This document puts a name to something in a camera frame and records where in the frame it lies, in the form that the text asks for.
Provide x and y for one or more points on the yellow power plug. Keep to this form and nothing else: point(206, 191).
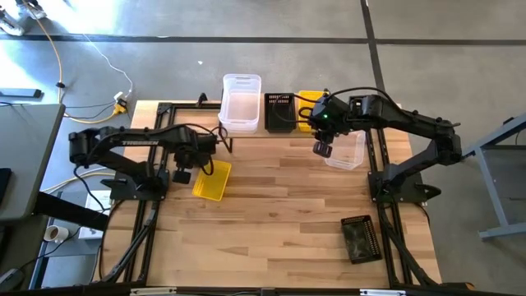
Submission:
point(120, 109)

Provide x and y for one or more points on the black flat bar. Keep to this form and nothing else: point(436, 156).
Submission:
point(20, 93)

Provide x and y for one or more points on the white paper cup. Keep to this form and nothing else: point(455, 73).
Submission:
point(55, 233)

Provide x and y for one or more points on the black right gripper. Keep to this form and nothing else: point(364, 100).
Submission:
point(324, 130)

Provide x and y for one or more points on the person's shoe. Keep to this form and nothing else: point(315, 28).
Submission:
point(10, 25)
point(35, 10)

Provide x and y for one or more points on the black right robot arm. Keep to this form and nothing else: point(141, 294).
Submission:
point(411, 121)

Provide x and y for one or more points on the grey desk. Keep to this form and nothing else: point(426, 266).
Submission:
point(29, 156)

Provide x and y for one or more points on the white power plug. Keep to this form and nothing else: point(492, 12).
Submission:
point(119, 96)

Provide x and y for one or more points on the black desk beam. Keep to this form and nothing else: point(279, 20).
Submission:
point(70, 210)

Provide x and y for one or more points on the black monitor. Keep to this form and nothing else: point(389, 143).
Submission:
point(4, 185)

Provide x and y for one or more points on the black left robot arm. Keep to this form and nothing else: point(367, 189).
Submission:
point(135, 141)

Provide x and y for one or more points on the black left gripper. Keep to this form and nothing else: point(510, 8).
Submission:
point(186, 159)

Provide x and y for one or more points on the white box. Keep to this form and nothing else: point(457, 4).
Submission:
point(96, 201)

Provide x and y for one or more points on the grey metal table frame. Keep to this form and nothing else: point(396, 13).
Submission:
point(491, 185)

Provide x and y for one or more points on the black aluminium table frame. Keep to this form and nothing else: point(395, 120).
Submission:
point(181, 107)

